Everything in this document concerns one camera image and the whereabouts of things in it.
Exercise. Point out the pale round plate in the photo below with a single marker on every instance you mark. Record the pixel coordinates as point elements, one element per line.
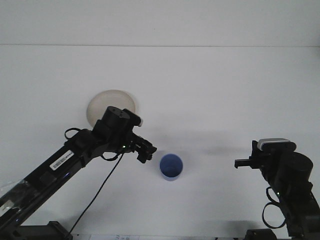
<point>100,105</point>

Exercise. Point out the pale blue cup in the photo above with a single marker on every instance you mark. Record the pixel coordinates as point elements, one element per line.
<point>171,165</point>

